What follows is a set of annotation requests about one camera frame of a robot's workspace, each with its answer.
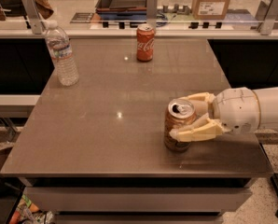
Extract orange soda can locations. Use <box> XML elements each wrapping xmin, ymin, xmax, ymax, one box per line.
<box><xmin>164</xmin><ymin>99</ymin><xmax>196</xmax><ymax>152</ymax></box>

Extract right metal glass bracket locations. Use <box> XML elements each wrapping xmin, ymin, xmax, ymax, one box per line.
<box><xmin>256</xmin><ymin>0</ymin><xmax>278</xmax><ymax>35</ymax></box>

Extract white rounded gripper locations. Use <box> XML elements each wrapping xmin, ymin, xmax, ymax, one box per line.
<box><xmin>169</xmin><ymin>87</ymin><xmax>260</xmax><ymax>142</ymax></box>

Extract middle metal glass bracket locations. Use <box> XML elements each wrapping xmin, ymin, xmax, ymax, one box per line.
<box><xmin>146</xmin><ymin>0</ymin><xmax>158</xmax><ymax>29</ymax></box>

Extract grey table drawer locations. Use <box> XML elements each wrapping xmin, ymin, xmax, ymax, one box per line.
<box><xmin>25</xmin><ymin>187</ymin><xmax>252</xmax><ymax>213</ymax></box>

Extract cardboard box with label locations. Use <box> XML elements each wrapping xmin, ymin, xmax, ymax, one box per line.
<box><xmin>191</xmin><ymin>0</ymin><xmax>230</xmax><ymax>20</ymax></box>

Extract colourful snack packets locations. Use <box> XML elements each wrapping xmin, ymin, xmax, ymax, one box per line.
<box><xmin>7</xmin><ymin>195</ymin><xmax>55</xmax><ymax>224</ymax></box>

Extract red coke can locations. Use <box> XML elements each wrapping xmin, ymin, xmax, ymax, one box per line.
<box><xmin>136</xmin><ymin>23</ymin><xmax>155</xmax><ymax>62</ymax></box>

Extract left metal glass bracket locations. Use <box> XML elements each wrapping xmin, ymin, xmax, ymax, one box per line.
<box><xmin>21</xmin><ymin>0</ymin><xmax>45</xmax><ymax>35</ymax></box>

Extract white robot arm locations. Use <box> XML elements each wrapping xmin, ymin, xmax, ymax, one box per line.
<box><xmin>168</xmin><ymin>87</ymin><xmax>278</xmax><ymax>142</ymax></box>

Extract metal glass bracket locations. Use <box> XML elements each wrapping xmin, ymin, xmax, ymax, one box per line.
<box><xmin>21</xmin><ymin>0</ymin><xmax>45</xmax><ymax>35</ymax></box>
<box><xmin>256</xmin><ymin>0</ymin><xmax>278</xmax><ymax>35</ymax></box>
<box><xmin>146</xmin><ymin>0</ymin><xmax>158</xmax><ymax>29</ymax></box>

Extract grey metal tray bin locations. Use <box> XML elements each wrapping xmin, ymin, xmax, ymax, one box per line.
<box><xmin>96</xmin><ymin>0</ymin><xmax>146</xmax><ymax>12</ymax></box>

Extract clear plastic water bottle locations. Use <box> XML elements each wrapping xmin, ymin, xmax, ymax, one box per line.
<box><xmin>45</xmin><ymin>21</ymin><xmax>79</xmax><ymax>87</ymax></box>

